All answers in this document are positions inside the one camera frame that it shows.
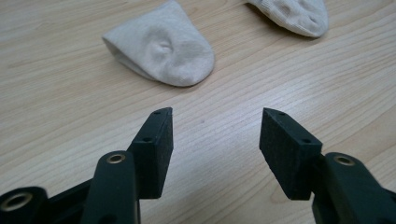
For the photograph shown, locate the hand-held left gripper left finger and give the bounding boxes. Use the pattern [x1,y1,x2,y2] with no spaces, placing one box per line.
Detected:
[127,106,175,201]

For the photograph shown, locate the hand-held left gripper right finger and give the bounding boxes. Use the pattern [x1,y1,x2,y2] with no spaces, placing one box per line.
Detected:
[259,107,323,201]

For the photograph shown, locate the cream white sock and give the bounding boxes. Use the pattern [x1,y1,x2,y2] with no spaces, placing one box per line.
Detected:
[102,0,216,88]
[245,0,330,38]

